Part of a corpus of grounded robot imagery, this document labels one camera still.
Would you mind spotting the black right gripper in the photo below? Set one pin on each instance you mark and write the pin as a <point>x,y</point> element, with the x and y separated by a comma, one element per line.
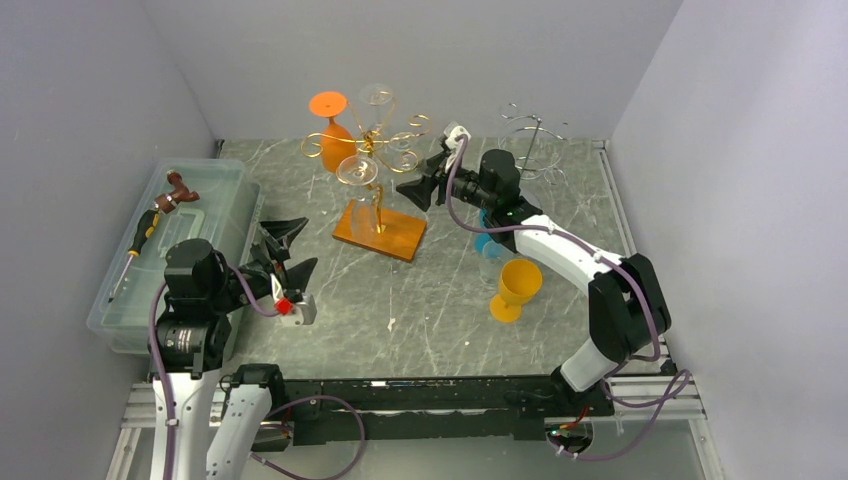
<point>419,191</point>

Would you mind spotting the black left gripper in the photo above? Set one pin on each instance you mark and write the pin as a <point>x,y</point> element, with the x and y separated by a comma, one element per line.
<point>281,233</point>

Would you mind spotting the clear small glass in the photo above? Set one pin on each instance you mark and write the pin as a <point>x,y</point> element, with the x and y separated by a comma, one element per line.
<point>401,157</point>

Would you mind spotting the clear pink tinted glass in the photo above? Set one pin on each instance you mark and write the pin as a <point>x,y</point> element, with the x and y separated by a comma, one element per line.
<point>361,171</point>

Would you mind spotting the gold wire glass rack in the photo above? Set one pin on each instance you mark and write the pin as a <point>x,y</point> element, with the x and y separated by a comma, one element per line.
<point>402,233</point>

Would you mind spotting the clear wine glass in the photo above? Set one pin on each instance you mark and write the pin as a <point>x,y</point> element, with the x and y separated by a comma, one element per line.
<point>378,102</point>

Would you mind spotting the clear plastic storage box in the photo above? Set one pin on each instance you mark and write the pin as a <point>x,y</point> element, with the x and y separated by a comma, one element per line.
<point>224,219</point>

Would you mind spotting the orange plastic goblet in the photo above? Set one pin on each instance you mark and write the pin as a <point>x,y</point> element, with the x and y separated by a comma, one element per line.
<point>335,142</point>

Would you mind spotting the yellow plastic goblet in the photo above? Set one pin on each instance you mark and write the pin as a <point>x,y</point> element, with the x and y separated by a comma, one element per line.
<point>518,283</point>

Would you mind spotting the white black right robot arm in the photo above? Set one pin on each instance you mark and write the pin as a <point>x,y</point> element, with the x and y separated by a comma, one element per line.
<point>627,310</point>

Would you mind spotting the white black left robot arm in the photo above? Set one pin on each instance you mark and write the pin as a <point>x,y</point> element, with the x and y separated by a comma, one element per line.
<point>189,327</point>

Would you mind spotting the clear tall glass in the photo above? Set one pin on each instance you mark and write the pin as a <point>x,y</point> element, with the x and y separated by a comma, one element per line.
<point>494,256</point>

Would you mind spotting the blue plastic goblet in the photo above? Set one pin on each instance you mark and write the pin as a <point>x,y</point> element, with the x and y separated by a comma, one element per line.
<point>481,239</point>

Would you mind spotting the brown bronze faucet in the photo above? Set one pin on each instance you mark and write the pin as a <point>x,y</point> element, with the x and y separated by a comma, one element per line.
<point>180,193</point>

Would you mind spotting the black yellow screwdriver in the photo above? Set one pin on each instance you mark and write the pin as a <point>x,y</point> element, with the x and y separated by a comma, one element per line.
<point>145,227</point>

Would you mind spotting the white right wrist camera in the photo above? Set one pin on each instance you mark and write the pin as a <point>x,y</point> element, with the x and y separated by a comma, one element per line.
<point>453,134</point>

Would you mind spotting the chrome wire glass rack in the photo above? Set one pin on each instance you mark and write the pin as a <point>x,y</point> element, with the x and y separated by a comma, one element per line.
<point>537,147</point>

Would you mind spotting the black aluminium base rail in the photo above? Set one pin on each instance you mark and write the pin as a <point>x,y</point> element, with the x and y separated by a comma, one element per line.
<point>519,407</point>

